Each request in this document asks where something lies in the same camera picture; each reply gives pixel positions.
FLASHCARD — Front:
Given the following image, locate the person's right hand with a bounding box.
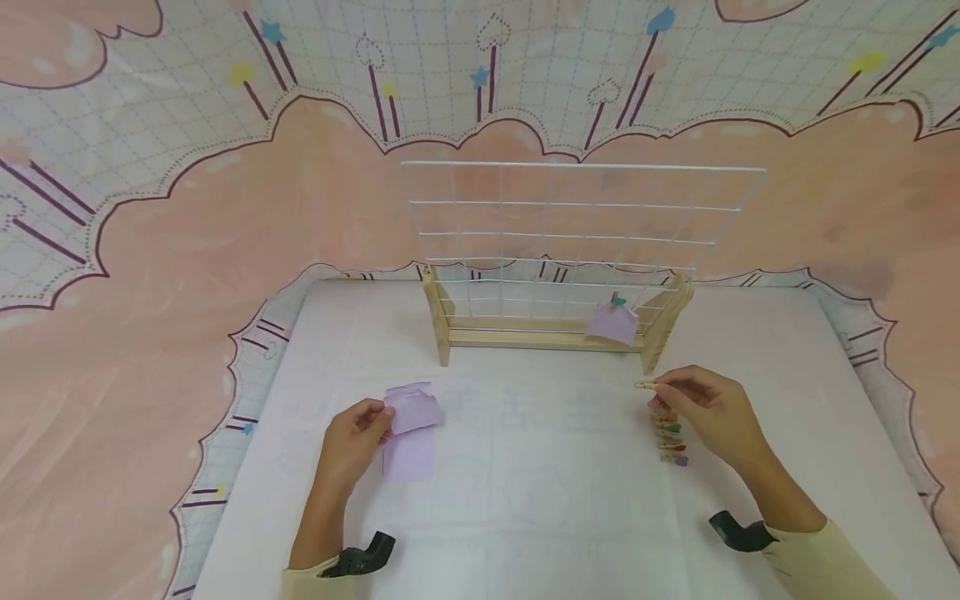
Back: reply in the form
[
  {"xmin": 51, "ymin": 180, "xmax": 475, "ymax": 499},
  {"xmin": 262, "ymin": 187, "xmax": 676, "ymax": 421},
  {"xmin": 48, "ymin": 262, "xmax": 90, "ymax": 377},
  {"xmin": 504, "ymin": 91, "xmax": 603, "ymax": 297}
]
[{"xmin": 647, "ymin": 364, "xmax": 773, "ymax": 478}]

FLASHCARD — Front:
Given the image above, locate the white wire grid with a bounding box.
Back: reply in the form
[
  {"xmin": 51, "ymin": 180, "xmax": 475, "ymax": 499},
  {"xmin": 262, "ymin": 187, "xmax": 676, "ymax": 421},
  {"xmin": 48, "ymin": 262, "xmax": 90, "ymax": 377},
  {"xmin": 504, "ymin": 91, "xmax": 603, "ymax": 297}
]
[{"xmin": 401, "ymin": 161, "xmax": 768, "ymax": 328}]

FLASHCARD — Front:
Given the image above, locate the light wooden stand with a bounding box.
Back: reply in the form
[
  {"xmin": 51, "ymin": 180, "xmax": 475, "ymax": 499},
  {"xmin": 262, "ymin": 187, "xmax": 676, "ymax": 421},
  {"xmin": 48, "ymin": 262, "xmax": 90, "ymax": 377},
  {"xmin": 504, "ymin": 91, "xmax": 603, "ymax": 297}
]
[{"xmin": 420, "ymin": 265, "xmax": 695, "ymax": 375}]

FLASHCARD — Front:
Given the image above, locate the person's left forearm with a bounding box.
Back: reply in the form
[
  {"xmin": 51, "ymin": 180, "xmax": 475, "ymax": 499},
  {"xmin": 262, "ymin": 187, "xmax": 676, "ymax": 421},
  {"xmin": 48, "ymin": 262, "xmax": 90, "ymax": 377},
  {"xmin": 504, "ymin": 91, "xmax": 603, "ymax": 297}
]
[{"xmin": 279, "ymin": 475, "xmax": 367, "ymax": 600}]

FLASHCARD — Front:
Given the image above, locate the purple paper sheet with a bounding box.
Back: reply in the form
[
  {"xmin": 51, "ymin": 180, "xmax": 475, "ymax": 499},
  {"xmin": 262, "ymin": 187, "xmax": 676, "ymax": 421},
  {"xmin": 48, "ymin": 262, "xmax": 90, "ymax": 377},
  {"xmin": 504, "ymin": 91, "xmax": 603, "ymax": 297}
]
[
  {"xmin": 384, "ymin": 389, "xmax": 445, "ymax": 437},
  {"xmin": 585, "ymin": 302, "xmax": 641, "ymax": 346}
]

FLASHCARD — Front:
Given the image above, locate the stack of purple papers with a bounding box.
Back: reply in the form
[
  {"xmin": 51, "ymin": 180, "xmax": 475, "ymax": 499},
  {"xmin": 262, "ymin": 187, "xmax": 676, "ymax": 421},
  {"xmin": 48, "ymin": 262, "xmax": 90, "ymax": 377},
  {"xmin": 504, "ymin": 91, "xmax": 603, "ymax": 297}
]
[{"xmin": 382, "ymin": 381, "xmax": 437, "ymax": 483}]

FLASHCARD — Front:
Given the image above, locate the person's left hand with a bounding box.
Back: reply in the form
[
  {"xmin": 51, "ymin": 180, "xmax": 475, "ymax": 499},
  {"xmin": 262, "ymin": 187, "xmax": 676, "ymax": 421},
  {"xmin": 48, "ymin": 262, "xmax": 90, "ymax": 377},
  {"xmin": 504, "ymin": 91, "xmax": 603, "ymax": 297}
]
[{"xmin": 322, "ymin": 397, "xmax": 397, "ymax": 494}]

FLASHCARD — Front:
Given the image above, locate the person's right forearm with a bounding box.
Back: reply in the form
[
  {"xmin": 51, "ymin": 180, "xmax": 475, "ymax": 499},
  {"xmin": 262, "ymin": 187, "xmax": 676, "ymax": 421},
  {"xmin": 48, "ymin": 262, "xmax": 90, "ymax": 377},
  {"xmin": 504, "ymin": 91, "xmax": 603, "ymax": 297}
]
[{"xmin": 735, "ymin": 450, "xmax": 900, "ymax": 600}]

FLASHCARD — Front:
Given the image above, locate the row of colourful clothespins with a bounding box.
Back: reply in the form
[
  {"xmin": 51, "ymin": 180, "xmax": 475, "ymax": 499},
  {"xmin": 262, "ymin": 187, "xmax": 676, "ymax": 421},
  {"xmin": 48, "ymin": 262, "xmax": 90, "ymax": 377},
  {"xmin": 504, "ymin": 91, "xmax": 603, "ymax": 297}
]
[{"xmin": 652, "ymin": 404, "xmax": 690, "ymax": 468}]

